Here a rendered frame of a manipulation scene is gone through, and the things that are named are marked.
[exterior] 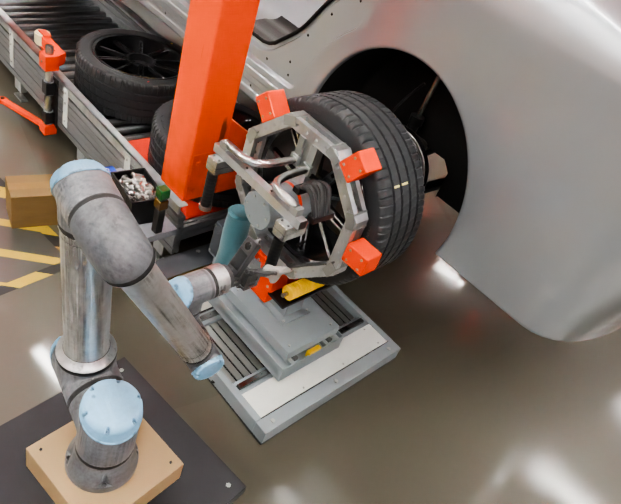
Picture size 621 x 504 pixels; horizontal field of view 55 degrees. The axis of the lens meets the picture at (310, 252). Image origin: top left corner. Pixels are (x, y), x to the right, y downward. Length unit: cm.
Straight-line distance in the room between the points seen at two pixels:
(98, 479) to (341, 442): 107
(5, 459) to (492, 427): 195
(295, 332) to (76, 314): 116
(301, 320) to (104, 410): 113
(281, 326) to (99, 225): 139
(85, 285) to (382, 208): 91
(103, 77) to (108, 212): 213
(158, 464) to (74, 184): 90
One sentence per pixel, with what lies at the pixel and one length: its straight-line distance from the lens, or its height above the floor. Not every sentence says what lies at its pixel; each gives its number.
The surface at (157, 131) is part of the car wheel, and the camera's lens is 285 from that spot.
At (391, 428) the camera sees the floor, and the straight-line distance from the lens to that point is 260.
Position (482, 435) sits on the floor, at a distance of 281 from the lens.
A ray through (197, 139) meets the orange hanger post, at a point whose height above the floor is 81.
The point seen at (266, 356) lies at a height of 15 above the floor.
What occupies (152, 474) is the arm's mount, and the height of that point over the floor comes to 38.
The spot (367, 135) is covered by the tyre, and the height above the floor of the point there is 116.
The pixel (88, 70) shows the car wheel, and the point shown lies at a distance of 332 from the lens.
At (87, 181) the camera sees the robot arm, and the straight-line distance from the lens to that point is 122.
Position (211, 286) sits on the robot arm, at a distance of 161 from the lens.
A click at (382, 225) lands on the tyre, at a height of 96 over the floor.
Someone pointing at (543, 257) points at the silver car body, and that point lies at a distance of 202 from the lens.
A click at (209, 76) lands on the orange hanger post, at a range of 212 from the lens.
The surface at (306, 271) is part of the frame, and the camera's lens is 202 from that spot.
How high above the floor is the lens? 196
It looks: 38 degrees down
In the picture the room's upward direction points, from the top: 22 degrees clockwise
